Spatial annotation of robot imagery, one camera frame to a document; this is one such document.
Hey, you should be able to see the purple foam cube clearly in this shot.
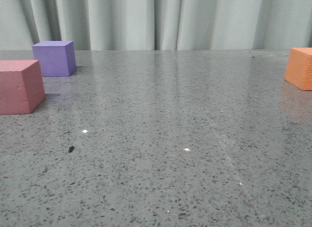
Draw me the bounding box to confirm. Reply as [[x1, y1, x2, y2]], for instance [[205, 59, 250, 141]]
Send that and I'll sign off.
[[32, 41, 76, 77]]

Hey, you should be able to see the orange foam cube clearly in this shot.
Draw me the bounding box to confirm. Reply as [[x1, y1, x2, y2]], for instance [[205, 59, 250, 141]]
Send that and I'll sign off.
[[284, 47, 312, 90]]

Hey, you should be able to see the pink foam cube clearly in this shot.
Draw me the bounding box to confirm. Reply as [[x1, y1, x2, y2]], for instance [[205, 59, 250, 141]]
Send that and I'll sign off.
[[0, 60, 45, 115]]

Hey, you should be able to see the pale green curtain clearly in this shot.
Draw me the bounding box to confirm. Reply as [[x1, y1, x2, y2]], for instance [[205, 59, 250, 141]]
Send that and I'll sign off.
[[0, 0, 312, 50]]

